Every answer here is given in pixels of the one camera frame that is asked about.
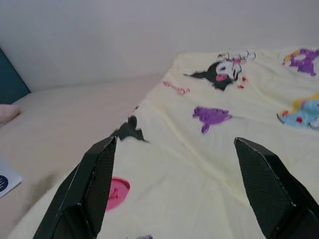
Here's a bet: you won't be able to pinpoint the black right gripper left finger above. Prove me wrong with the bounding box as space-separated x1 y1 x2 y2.
32 135 118 239

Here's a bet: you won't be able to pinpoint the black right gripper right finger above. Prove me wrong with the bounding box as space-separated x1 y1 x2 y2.
233 136 319 239

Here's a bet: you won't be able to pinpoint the white paperback book blue letters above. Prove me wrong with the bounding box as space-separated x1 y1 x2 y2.
0 158 23 199

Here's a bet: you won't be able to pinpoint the cream cartoon print blanket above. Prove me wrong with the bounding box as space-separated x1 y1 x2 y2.
12 48 319 239

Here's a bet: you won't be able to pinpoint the pink patterned pillow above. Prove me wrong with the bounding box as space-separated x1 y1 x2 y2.
0 104 21 128

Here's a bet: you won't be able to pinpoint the teal upholstered headboard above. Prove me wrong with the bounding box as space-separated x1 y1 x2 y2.
0 47 32 105

